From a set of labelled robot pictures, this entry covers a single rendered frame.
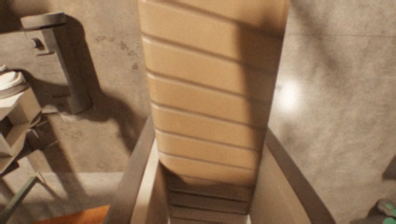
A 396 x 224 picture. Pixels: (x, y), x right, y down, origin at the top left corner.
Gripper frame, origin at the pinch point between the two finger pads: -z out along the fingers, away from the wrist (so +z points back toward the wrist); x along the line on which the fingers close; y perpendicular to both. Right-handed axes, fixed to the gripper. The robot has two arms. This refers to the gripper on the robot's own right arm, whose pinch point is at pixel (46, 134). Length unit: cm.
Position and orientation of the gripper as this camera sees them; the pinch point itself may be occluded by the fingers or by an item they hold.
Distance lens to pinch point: 110.8
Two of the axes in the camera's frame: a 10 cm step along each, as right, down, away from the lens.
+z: -2.7, 3.4, -9.0
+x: 4.4, 8.7, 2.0
